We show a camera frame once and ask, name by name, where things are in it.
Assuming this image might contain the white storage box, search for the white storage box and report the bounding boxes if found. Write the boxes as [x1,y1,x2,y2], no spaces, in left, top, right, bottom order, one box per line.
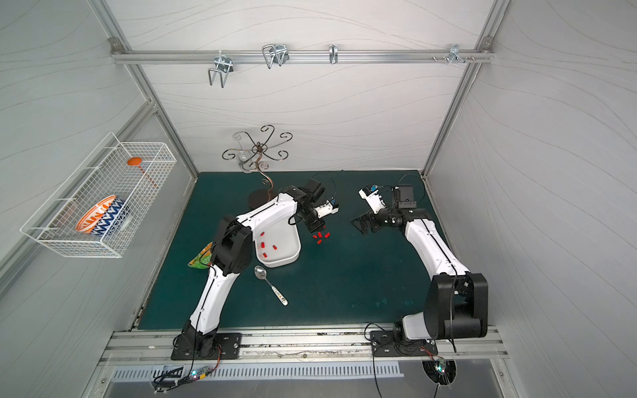
[255,219,301,269]

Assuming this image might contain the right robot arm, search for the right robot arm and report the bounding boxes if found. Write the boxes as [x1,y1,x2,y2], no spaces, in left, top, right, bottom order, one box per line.
[351,185,489,342]

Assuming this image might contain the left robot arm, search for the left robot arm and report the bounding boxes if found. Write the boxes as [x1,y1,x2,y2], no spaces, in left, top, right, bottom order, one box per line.
[181,179,338,350]

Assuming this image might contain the black metal cup stand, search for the black metal cup stand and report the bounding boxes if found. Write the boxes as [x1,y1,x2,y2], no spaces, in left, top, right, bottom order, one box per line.
[222,124,294,210]

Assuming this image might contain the glass cup on stand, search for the glass cup on stand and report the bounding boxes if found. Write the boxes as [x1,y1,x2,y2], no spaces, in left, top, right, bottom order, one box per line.
[236,150,254,173]

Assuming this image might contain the green snack packet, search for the green snack packet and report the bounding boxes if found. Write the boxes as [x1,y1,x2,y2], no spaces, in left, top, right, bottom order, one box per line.
[188,242,213,270]

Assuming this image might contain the metal double hook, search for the metal double hook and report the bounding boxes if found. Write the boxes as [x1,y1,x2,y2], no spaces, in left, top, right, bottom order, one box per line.
[208,51,234,88]

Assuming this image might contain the orange small spoon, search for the orange small spoon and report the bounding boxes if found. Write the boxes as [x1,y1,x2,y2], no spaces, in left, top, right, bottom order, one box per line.
[127,157,158,188]

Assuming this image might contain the metal hook right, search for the metal hook right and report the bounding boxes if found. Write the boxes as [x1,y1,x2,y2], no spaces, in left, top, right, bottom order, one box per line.
[431,45,475,65]

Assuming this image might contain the orange blue patterned bowl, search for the orange blue patterned bowl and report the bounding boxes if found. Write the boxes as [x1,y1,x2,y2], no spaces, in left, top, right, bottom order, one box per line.
[76,195,129,236]

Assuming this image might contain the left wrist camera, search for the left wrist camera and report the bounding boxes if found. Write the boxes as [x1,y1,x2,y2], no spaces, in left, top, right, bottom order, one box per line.
[315,200,339,219]

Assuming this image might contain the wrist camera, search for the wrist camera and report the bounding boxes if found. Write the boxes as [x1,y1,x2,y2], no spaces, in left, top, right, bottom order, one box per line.
[315,200,339,219]
[358,184,387,214]

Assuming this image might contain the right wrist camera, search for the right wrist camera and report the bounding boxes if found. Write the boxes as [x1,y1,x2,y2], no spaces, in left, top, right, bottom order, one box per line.
[358,184,387,214]

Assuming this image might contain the spoon with white handle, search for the spoon with white handle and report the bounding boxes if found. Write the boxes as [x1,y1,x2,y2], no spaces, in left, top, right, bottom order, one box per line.
[254,265,289,306]

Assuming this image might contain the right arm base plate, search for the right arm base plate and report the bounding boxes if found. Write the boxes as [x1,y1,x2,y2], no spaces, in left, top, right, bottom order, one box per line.
[368,330,438,358]

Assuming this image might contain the aluminium front rail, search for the aluminium front rail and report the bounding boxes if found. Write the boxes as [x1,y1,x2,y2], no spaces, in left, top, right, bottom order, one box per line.
[98,323,509,366]

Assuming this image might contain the aluminium rail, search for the aluminium rail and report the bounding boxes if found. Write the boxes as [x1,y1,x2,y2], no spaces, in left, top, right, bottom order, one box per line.
[98,323,509,366]
[111,48,495,66]

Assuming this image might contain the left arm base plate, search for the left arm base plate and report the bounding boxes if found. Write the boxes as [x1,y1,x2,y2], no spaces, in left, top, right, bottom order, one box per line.
[170,333,243,361]

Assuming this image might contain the white wire basket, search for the white wire basket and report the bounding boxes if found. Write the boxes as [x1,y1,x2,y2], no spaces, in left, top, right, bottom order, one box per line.
[20,133,177,259]

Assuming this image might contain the black cables with board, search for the black cables with board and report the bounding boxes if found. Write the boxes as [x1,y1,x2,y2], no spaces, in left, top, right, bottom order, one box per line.
[150,347,222,394]

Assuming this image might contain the aluminium top rail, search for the aluminium top rail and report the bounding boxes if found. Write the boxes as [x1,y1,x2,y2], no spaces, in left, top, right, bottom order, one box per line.
[111,48,495,66]

